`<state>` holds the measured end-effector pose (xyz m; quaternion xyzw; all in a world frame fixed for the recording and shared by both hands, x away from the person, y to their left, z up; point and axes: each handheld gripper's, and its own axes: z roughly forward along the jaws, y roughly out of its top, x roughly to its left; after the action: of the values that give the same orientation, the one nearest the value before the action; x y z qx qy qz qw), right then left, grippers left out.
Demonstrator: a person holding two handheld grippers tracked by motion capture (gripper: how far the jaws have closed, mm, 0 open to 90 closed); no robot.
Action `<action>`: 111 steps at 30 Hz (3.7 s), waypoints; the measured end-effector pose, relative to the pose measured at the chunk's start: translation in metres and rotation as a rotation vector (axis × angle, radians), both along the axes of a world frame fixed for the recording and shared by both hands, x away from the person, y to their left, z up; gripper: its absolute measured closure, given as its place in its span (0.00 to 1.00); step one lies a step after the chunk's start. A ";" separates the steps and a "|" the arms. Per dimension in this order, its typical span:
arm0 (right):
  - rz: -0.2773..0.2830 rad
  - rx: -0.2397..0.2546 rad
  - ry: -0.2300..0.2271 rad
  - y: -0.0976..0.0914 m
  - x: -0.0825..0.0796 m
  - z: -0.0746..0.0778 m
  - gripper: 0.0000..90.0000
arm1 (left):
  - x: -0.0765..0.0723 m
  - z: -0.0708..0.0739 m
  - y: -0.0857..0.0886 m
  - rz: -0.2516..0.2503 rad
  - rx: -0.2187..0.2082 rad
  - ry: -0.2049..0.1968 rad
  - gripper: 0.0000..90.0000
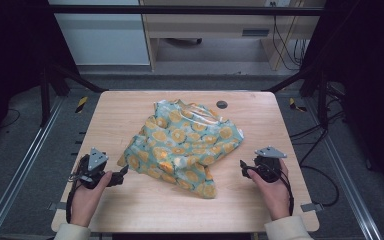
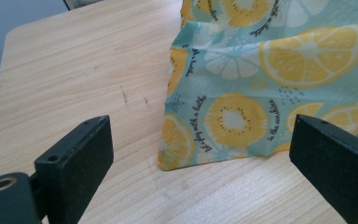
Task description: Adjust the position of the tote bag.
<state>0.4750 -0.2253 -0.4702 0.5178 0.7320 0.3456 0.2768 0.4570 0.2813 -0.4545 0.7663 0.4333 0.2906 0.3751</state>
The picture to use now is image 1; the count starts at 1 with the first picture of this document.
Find yellow black tool left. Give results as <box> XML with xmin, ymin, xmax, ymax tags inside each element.
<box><xmin>75</xmin><ymin>95</ymin><xmax>89</xmax><ymax>114</ymax></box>

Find green garment with orange print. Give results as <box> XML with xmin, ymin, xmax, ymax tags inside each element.
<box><xmin>116</xmin><ymin>98</ymin><xmax>245</xmax><ymax>200</ymax></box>

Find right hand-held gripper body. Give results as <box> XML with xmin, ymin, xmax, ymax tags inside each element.
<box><xmin>246</xmin><ymin>146</ymin><xmax>288</xmax><ymax>184</ymax></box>

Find hand-held gripper black cable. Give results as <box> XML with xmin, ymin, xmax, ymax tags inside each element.
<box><xmin>65</xmin><ymin>155</ymin><xmax>91</xmax><ymax>225</ymax></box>
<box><xmin>250</xmin><ymin>163</ymin><xmax>295</xmax><ymax>217</ymax></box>

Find white cabinet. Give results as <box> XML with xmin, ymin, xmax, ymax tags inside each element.
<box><xmin>47</xmin><ymin>0</ymin><xmax>151</xmax><ymax>66</ymax></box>

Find yellow black tool right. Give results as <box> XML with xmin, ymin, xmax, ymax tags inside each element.
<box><xmin>288</xmin><ymin>97</ymin><xmax>308</xmax><ymax>113</ymax></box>

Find thin black floor cable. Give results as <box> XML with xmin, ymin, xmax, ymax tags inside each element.
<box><xmin>0</xmin><ymin>107</ymin><xmax>22</xmax><ymax>130</ymax></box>

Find yellow black tool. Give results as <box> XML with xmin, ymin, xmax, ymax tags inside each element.
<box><xmin>288</xmin><ymin>97</ymin><xmax>308</xmax><ymax>113</ymax></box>
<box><xmin>75</xmin><ymin>95</ymin><xmax>89</xmax><ymax>114</ymax></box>

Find person's right hand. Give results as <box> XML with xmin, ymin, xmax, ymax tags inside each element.
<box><xmin>247</xmin><ymin>158</ymin><xmax>292</xmax><ymax>222</ymax></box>

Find black metal stand frame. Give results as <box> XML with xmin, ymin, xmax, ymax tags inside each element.
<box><xmin>39</xmin><ymin>62</ymin><xmax>110</xmax><ymax>128</ymax></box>
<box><xmin>262</xmin><ymin>63</ymin><xmax>332</xmax><ymax>130</ymax></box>

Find black horizontal bar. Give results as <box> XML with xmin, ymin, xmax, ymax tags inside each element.
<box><xmin>47</xmin><ymin>4</ymin><xmax>325</xmax><ymax>17</ymax></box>

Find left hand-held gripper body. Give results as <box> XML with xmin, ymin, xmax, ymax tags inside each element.
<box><xmin>76</xmin><ymin>147</ymin><xmax>125</xmax><ymax>190</ymax></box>

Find person's left hand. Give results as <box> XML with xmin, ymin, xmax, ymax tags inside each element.
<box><xmin>69</xmin><ymin>170</ymin><xmax>114</xmax><ymax>229</ymax></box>

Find grey metal table bracket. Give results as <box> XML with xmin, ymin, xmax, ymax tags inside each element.
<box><xmin>47</xmin><ymin>201</ymin><xmax>73</xmax><ymax>212</ymax></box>
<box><xmin>300</xmin><ymin>202</ymin><xmax>325</xmax><ymax>213</ymax></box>

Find aluminium floor rail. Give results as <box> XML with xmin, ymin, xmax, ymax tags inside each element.
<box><xmin>304</xmin><ymin>97</ymin><xmax>384</xmax><ymax>240</ymax></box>
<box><xmin>0</xmin><ymin>95</ymin><xmax>65</xmax><ymax>240</ymax></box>

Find left hand-held gripper black cable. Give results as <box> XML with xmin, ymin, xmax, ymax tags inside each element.
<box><xmin>65</xmin><ymin>155</ymin><xmax>91</xmax><ymax>225</ymax></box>

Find light wooden desk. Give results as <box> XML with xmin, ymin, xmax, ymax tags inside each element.
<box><xmin>139</xmin><ymin>0</ymin><xmax>327</xmax><ymax>72</ymax></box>

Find right hand-held gripper black cable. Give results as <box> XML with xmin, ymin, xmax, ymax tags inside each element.
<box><xmin>250</xmin><ymin>163</ymin><xmax>295</xmax><ymax>217</ymax></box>

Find hanging black desk cables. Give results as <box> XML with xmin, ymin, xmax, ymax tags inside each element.
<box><xmin>271</xmin><ymin>1</ymin><xmax>310</xmax><ymax>72</ymax></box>

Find black floor cables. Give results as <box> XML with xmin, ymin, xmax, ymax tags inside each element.
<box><xmin>289</xmin><ymin>109</ymin><xmax>347</xmax><ymax>208</ymax></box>

